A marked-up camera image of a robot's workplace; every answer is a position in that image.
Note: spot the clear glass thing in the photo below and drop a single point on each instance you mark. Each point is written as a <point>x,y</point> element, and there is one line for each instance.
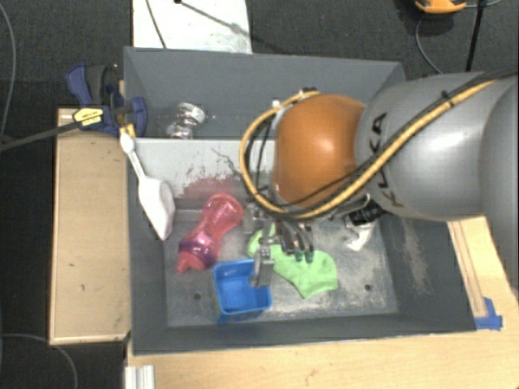
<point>184,120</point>

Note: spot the white plastic scoop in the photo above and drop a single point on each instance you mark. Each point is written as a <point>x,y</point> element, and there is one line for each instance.
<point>156,207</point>

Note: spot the pink and purple bottle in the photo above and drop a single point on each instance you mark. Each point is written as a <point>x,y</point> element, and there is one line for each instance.
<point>213,225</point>

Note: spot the grey metal bin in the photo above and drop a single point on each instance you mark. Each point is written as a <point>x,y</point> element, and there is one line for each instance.
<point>357,298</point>

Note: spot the green cloth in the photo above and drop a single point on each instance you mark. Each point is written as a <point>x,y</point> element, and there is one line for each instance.
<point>312,276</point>

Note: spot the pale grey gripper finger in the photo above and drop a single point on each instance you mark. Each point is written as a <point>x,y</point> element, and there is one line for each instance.
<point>262,272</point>
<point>267,233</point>

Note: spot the blue plastic box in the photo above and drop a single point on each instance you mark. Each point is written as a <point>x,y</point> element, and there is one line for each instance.
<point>237,294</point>

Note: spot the black cylinder on white bracket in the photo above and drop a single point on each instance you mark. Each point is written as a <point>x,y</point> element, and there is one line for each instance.
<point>361,233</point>

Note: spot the pale wood board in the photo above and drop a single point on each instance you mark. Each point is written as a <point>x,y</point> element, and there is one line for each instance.
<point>89,225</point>

